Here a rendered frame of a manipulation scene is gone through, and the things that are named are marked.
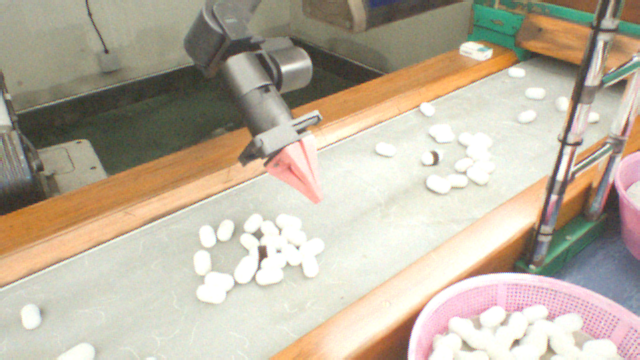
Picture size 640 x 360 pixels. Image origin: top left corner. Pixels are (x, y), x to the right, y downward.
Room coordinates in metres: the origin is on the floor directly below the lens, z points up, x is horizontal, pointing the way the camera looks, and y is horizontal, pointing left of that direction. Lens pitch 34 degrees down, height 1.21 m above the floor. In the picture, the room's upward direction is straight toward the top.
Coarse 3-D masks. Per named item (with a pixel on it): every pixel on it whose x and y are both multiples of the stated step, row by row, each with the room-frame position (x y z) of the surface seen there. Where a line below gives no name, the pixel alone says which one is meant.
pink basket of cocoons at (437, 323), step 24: (456, 288) 0.44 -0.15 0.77; (480, 288) 0.45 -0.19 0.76; (504, 288) 0.45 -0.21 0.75; (528, 288) 0.45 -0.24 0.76; (552, 288) 0.44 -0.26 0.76; (576, 288) 0.44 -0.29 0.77; (432, 312) 0.41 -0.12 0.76; (456, 312) 0.43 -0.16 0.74; (480, 312) 0.44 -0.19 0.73; (552, 312) 0.43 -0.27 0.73; (576, 312) 0.42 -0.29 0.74; (624, 312) 0.40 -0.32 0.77; (432, 336) 0.40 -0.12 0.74; (600, 336) 0.40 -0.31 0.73; (624, 336) 0.39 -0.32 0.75
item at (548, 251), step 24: (600, 0) 0.54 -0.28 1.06; (624, 0) 0.53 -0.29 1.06; (600, 24) 0.53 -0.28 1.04; (600, 48) 0.53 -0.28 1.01; (600, 72) 0.53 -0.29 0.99; (624, 72) 0.58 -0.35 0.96; (576, 96) 0.53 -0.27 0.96; (624, 96) 0.64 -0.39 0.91; (576, 120) 0.53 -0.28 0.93; (624, 120) 0.63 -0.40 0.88; (576, 144) 0.53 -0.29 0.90; (624, 144) 0.63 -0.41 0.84; (552, 168) 0.54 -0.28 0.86; (576, 168) 0.56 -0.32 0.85; (600, 168) 0.64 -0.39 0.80; (552, 192) 0.53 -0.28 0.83; (600, 192) 0.63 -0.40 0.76; (552, 216) 0.53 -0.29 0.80; (576, 216) 0.64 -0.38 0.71; (600, 216) 0.64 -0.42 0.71; (552, 240) 0.58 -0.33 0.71; (576, 240) 0.58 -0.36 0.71; (528, 264) 0.53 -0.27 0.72; (552, 264) 0.55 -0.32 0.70
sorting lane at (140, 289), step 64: (384, 128) 0.86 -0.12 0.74; (512, 128) 0.86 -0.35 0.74; (256, 192) 0.66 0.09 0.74; (384, 192) 0.66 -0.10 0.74; (448, 192) 0.66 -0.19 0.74; (512, 192) 0.66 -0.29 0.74; (128, 256) 0.52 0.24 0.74; (192, 256) 0.52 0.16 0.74; (320, 256) 0.52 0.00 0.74; (384, 256) 0.52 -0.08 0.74; (0, 320) 0.42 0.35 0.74; (64, 320) 0.42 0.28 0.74; (128, 320) 0.42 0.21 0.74; (192, 320) 0.42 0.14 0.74; (256, 320) 0.41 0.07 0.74; (320, 320) 0.41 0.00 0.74
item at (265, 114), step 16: (256, 96) 0.59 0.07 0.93; (272, 96) 0.60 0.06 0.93; (240, 112) 0.60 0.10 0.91; (256, 112) 0.58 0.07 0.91; (272, 112) 0.58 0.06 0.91; (288, 112) 0.59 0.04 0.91; (256, 128) 0.58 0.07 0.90; (272, 128) 0.56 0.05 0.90; (304, 128) 0.62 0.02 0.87; (256, 144) 0.54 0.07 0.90; (240, 160) 0.56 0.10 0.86
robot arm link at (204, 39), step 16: (208, 0) 0.67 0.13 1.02; (224, 0) 0.69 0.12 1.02; (240, 0) 0.71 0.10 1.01; (256, 0) 0.73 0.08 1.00; (208, 16) 0.65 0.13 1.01; (192, 32) 0.66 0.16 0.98; (208, 32) 0.64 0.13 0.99; (192, 48) 0.66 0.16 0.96; (208, 48) 0.65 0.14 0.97; (208, 64) 0.66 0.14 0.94
